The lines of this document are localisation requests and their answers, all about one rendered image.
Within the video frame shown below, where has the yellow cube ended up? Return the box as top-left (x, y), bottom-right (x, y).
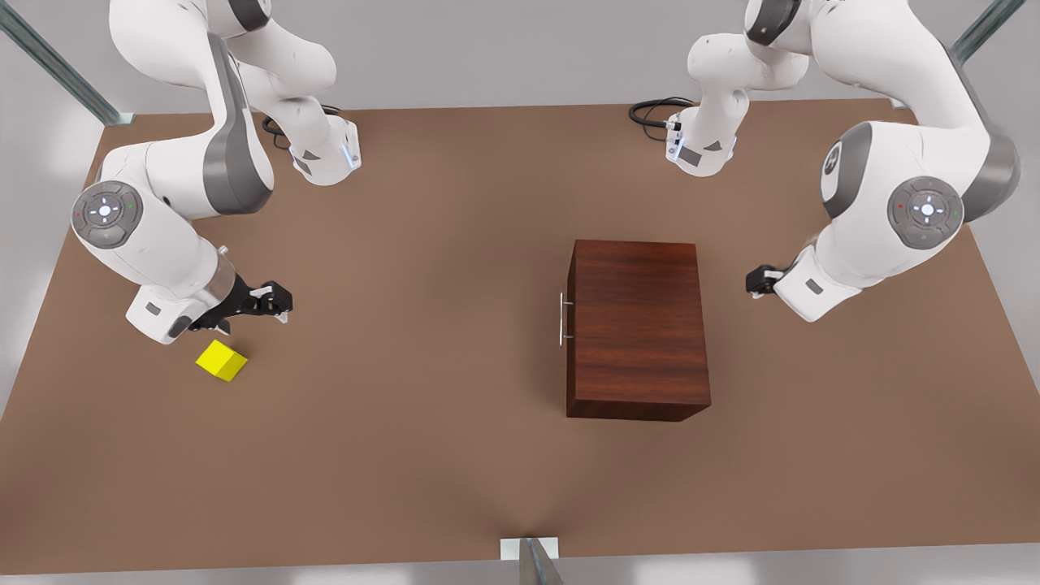
top-left (196, 340), bottom-right (249, 383)

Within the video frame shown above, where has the dark brown wooden cabinet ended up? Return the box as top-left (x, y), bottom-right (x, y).
top-left (565, 239), bottom-right (713, 422)

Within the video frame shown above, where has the black cable loop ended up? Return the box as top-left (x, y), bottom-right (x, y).
top-left (628, 97), bottom-right (696, 144)
top-left (261, 103), bottom-right (343, 152)

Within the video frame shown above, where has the silver frame post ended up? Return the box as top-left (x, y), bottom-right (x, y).
top-left (889, 0), bottom-right (1029, 111)
top-left (0, 0), bottom-right (136, 128)
top-left (499, 535), bottom-right (566, 585)

